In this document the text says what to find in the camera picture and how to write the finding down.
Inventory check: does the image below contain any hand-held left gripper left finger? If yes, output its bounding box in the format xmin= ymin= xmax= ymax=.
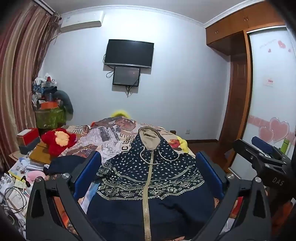
xmin=26 ymin=151 xmax=104 ymax=241

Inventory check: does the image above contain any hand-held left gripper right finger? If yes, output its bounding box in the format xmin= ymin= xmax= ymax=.
xmin=192 ymin=151 xmax=271 ymax=241

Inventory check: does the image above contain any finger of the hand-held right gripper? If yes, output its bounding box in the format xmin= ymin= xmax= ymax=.
xmin=252 ymin=136 xmax=291 ymax=162
xmin=232 ymin=138 xmax=288 ymax=171

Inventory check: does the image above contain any navy patterned hooded jacket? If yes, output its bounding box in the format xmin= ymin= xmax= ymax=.
xmin=43 ymin=126 xmax=223 ymax=241

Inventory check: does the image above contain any pile of clothes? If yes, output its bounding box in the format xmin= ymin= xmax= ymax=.
xmin=32 ymin=73 xmax=58 ymax=102

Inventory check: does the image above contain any yellow bed sheet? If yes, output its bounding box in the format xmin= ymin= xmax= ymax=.
xmin=176 ymin=136 xmax=189 ymax=153

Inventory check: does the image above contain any newspaper print bed blanket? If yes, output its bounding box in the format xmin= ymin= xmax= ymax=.
xmin=50 ymin=116 xmax=245 ymax=241

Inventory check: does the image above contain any red plush toy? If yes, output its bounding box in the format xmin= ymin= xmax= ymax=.
xmin=41 ymin=128 xmax=77 ymax=157

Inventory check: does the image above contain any wooden board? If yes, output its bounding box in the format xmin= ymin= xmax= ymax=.
xmin=28 ymin=140 xmax=81 ymax=165

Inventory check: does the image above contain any pink soft item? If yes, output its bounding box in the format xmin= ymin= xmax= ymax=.
xmin=25 ymin=170 xmax=45 ymax=182

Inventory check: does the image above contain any wooden wardrobe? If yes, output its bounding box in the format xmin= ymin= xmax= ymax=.
xmin=205 ymin=0 xmax=287 ymax=142

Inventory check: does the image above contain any grey box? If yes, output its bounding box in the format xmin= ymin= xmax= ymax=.
xmin=18 ymin=137 xmax=42 ymax=154

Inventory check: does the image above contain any yellow fluffy pillow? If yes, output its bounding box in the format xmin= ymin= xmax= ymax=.
xmin=110 ymin=110 xmax=131 ymax=118

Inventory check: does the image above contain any red box white lid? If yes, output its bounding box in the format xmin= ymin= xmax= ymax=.
xmin=16 ymin=128 xmax=40 ymax=145

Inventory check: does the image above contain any pile of papers and packets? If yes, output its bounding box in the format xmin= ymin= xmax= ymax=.
xmin=0 ymin=156 xmax=50 ymax=209

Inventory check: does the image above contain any grey neck pillow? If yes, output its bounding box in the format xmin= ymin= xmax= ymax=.
xmin=54 ymin=90 xmax=74 ymax=115

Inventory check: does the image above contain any orange box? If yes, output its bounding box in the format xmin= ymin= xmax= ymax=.
xmin=40 ymin=101 xmax=59 ymax=110

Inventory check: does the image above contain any brown striped curtain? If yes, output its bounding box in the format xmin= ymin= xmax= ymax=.
xmin=0 ymin=0 xmax=62 ymax=176

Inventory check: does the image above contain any white air conditioner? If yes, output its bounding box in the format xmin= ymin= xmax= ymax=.
xmin=60 ymin=13 xmax=105 ymax=33

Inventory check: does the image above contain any black curtain rod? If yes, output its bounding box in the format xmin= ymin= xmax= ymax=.
xmin=31 ymin=0 xmax=62 ymax=15

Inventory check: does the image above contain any small black wall monitor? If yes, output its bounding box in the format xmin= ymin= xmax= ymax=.
xmin=112 ymin=66 xmax=141 ymax=87

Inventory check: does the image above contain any black wall television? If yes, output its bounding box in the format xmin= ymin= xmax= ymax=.
xmin=104 ymin=39 xmax=154 ymax=69

